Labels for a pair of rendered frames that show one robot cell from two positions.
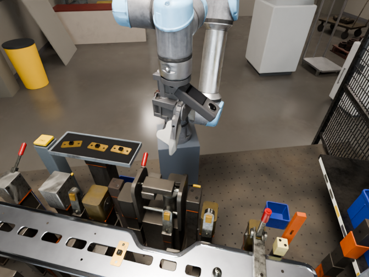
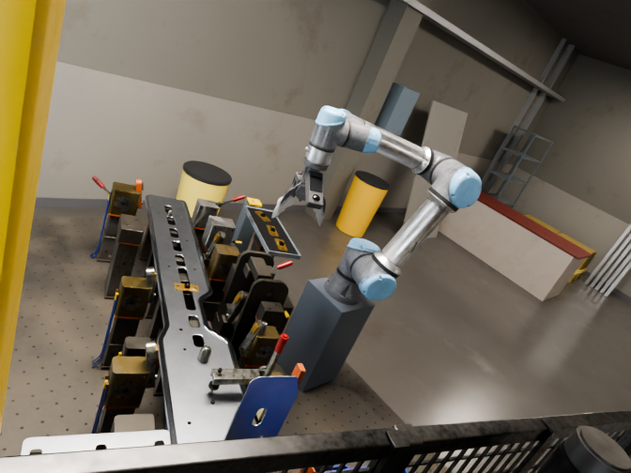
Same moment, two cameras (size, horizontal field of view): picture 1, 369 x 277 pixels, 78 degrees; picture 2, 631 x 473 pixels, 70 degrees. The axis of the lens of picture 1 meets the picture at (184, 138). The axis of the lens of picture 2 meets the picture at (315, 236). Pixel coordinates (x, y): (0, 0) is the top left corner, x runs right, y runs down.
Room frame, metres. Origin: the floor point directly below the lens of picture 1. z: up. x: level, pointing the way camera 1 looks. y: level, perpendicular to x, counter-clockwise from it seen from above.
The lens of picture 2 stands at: (-0.34, -0.94, 1.92)
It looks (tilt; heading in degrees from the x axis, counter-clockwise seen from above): 23 degrees down; 46
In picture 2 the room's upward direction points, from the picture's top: 24 degrees clockwise
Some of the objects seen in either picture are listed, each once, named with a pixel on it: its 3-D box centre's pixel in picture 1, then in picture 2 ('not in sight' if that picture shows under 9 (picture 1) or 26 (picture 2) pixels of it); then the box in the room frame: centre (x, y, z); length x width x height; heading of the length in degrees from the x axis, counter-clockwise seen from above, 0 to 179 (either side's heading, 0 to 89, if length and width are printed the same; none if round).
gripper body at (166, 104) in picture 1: (173, 95); (309, 179); (0.50, 0.03, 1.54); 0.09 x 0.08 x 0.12; 67
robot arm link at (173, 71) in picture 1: (174, 66); (317, 154); (0.49, 0.02, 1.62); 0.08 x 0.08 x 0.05
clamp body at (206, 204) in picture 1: (207, 231); (251, 375); (0.48, -0.10, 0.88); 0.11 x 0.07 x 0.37; 168
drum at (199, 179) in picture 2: not in sight; (197, 205); (1.34, 2.20, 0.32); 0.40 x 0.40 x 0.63
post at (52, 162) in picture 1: (62, 173); (238, 245); (0.77, 0.64, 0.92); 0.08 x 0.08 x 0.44; 78
